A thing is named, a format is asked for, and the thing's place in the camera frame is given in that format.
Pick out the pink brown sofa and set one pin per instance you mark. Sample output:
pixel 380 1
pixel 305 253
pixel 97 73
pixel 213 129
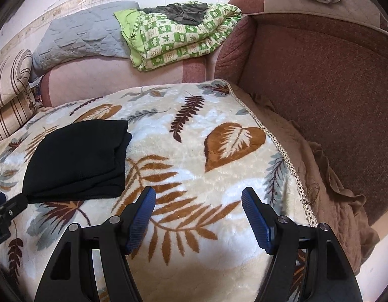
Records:
pixel 323 85

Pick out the grey quilted blanket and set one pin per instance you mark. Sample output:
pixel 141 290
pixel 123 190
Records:
pixel 83 37

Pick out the striped beige pillow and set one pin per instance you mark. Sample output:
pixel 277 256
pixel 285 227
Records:
pixel 11 119
pixel 11 75

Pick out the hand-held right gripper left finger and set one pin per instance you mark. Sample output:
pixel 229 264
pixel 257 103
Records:
pixel 140 220

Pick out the black pants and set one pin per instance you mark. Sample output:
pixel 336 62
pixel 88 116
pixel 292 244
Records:
pixel 77 157

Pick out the dark grey cloth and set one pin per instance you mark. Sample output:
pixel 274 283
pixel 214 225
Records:
pixel 184 14

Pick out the brown quilted sofa cover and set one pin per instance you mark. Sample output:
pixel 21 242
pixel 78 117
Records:
pixel 323 188

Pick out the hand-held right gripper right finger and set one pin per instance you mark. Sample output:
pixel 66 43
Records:
pixel 258 220

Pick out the green patterned quilt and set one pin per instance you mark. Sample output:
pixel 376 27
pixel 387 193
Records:
pixel 181 45

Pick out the leaf printed blanket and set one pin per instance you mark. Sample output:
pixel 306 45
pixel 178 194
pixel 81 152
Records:
pixel 194 170

